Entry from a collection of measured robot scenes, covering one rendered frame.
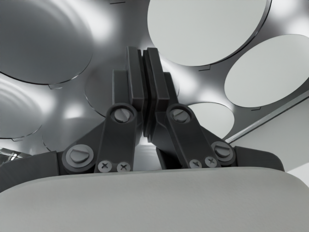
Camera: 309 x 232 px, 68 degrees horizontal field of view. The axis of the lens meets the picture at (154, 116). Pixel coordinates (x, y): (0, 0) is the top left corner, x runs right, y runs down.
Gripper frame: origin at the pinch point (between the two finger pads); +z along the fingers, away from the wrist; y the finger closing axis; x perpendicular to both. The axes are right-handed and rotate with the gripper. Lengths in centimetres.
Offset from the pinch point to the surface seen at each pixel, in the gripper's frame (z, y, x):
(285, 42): 9.6, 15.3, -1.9
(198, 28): 9.6, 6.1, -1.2
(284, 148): 5.8, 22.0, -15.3
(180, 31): 9.6, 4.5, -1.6
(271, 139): 7.9, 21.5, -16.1
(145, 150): 9.5, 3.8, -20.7
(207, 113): 9.4, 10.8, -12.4
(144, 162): 9.5, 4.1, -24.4
